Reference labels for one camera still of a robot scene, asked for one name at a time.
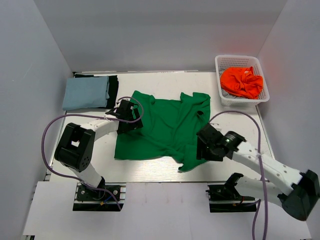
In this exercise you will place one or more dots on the folded black t shirt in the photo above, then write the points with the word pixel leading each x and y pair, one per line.
pixel 113 90

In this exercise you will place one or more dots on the orange t shirt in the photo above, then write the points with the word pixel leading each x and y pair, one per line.
pixel 242 82

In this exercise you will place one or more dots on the grey garment in basket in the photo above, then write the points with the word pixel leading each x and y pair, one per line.
pixel 225 93

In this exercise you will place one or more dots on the green t shirt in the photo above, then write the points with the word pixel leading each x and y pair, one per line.
pixel 169 129

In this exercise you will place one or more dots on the white plastic basket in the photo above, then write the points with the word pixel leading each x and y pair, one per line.
pixel 225 61

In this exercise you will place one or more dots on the folded light blue t shirt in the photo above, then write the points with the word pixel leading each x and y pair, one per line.
pixel 69 102

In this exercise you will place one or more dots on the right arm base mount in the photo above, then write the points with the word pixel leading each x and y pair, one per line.
pixel 223 198

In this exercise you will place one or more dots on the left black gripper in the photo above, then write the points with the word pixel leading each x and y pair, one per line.
pixel 132 127

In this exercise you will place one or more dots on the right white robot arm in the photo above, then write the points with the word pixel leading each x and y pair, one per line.
pixel 296 192

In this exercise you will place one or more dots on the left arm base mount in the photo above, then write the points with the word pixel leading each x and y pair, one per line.
pixel 88 200

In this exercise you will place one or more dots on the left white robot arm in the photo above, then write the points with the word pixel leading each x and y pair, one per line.
pixel 76 145

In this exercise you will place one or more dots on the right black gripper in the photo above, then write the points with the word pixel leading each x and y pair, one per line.
pixel 200 154

